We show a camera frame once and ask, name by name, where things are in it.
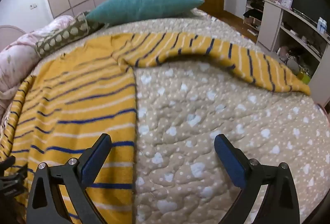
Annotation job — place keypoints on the white and blue bottle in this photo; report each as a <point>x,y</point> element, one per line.
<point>321,25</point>

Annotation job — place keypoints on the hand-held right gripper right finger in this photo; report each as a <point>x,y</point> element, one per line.
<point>230,159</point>

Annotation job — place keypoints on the wall light switch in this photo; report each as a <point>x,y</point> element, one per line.
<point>32,6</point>

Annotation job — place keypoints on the pink floral duvet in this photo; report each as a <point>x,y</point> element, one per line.
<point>15,59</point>

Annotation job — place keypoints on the purple alarm clock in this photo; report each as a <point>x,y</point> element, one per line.
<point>285,1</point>

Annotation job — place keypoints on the beige dotted quilt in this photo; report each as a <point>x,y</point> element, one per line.
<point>193,123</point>

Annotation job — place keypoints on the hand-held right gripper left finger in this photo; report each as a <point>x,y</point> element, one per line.
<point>96,159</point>

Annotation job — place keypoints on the yellow striped knit sweater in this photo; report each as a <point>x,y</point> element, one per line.
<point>77,100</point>

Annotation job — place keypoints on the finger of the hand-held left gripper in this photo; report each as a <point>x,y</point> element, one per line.
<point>11,182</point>

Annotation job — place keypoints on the teal pillow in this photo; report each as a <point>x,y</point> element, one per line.
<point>144,5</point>

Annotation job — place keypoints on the olive polka dot pillow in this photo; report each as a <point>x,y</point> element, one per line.
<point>61,36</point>

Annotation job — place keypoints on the pink padded headboard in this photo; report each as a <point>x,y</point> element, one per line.
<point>10,30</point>

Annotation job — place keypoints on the green container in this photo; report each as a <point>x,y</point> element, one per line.
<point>304,77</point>

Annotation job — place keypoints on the white shelf unit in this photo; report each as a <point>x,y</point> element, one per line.
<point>270,23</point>

